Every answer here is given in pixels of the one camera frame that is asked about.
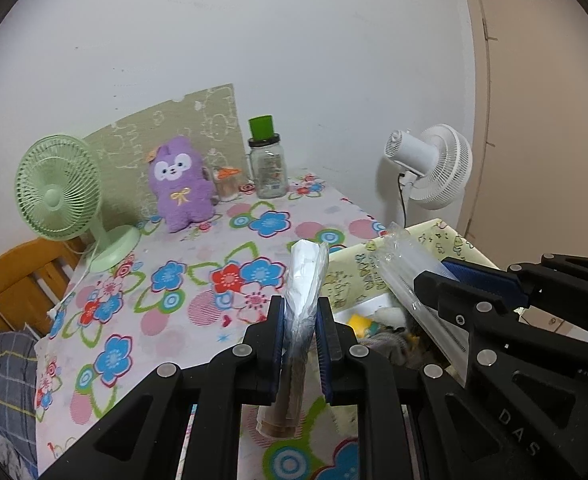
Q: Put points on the wooden headboard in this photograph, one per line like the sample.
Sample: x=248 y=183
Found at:
x=9 y=280

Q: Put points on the beige stocking roll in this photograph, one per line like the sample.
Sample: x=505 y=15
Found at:
x=301 y=310

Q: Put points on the glass jar with green lid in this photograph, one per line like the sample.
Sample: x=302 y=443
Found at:
x=269 y=170

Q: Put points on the clear plastic pack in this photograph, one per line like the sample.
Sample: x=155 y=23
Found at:
x=408 y=270

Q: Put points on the grey sock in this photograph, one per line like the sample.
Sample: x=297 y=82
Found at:
x=388 y=345

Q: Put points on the yellow cartoon packet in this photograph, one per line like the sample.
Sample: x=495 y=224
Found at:
x=358 y=324

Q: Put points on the purple plush toy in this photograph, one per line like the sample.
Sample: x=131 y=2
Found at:
x=181 y=200

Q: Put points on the white standing fan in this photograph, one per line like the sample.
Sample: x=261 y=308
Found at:
x=443 y=165

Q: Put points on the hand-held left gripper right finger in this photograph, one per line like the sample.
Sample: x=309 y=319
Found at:
x=324 y=355

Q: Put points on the green printed board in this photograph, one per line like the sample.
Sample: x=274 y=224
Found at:
x=194 y=115

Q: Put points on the floral tablecloth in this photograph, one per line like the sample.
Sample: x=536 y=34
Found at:
x=199 y=240

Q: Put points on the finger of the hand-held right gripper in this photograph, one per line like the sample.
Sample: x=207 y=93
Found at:
x=453 y=295
x=488 y=280

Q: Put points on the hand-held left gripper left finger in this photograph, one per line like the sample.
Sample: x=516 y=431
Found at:
x=276 y=350

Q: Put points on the green desk fan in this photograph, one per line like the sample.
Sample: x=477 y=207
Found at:
x=56 y=195

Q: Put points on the beige door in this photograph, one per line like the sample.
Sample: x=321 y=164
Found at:
x=538 y=110

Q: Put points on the yellow cartoon print storage box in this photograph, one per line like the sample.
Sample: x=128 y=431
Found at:
x=349 y=280

